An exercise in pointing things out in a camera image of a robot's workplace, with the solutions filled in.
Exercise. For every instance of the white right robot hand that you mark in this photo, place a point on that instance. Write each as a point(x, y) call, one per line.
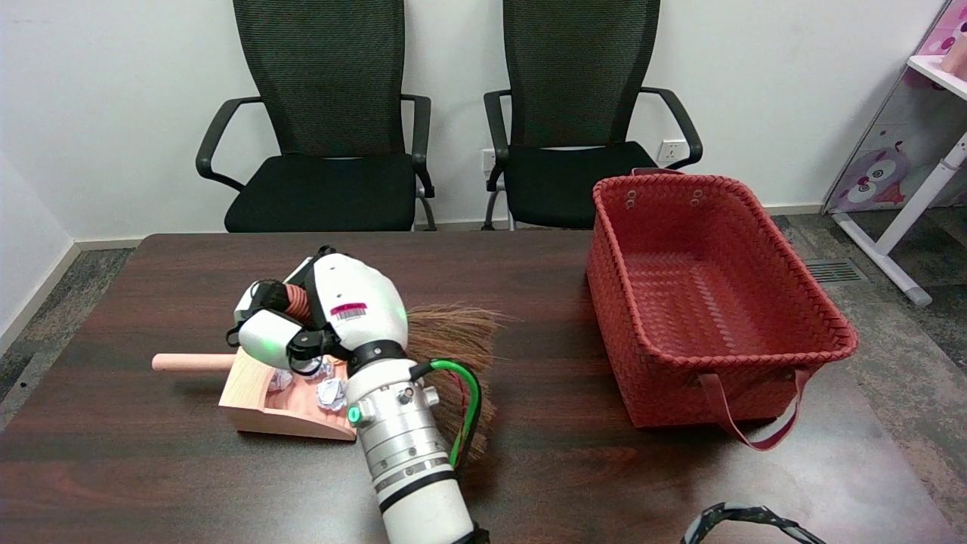
point(363, 295)

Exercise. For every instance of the brown straw hand broom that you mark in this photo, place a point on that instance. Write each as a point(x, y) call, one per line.
point(453, 332)

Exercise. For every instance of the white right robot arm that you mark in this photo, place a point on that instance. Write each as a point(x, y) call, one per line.
point(408, 453)

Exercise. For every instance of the small white crumpled paper ball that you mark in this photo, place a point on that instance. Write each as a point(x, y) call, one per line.
point(281, 380)

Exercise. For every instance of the wooden dustpan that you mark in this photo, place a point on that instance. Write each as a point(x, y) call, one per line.
point(295, 419)

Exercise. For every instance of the black mesh office chair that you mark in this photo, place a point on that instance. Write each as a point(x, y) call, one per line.
point(574, 45)
point(325, 189)

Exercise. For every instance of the red woven basket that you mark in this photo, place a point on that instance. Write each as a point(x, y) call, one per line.
point(718, 264)

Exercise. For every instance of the metal floor vent grille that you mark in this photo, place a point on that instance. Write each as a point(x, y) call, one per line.
point(835, 271)

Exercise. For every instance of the pink owl print shelf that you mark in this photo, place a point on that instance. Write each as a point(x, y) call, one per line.
point(876, 174)

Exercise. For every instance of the white wall socket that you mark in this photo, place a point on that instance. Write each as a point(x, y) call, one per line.
point(669, 151)
point(488, 159)

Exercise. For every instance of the white metal leg frame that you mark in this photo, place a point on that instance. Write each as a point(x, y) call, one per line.
point(918, 204)

